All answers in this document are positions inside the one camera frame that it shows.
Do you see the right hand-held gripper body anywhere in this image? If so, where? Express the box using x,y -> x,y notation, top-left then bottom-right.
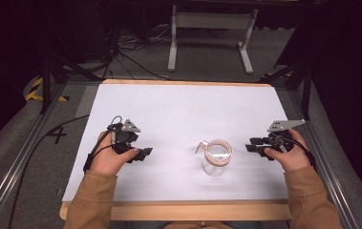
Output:
263,118 -> 307,154

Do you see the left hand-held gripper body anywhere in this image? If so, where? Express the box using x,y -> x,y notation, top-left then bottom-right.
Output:
106,118 -> 141,155

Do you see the clear glass jar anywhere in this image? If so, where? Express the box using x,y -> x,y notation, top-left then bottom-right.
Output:
195,138 -> 234,177

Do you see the person's left hand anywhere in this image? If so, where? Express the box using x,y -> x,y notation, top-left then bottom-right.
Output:
89,131 -> 140,177

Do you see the person's right hand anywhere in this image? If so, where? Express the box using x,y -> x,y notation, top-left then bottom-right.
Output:
264,128 -> 314,173

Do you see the white paper sheet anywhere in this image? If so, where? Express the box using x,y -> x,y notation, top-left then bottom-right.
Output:
61,83 -> 289,202

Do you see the black metal stand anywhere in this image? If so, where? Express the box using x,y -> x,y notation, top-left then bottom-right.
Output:
258,61 -> 313,121
39,0 -> 104,115

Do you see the yellow black hazard tape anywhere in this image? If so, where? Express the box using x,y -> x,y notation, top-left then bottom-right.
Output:
25,76 -> 70,103

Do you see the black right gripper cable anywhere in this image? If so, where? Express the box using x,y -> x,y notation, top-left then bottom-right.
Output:
270,132 -> 318,171

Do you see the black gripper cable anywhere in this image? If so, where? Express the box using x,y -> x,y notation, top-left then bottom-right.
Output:
270,132 -> 318,171
7,114 -> 124,229

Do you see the aluminium rail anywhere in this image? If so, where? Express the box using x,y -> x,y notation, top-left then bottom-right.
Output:
287,90 -> 361,229
0,83 -> 68,229

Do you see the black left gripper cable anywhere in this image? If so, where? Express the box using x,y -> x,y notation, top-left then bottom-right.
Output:
7,114 -> 124,229

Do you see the bundle of floor cables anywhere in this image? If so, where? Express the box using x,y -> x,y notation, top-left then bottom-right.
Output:
103,23 -> 173,82

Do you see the white metal table frame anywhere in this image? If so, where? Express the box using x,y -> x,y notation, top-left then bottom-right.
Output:
167,4 -> 259,75

